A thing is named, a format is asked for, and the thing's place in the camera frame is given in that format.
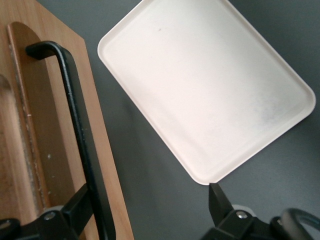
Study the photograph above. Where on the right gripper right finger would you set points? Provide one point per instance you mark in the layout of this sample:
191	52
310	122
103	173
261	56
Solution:
218	205

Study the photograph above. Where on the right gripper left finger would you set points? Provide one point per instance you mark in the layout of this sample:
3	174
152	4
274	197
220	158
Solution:
75	207

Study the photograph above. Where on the wooden drawer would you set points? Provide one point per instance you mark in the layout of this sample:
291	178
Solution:
37	112

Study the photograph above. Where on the cream rectangular tray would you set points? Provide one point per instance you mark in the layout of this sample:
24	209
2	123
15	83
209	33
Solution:
200	87

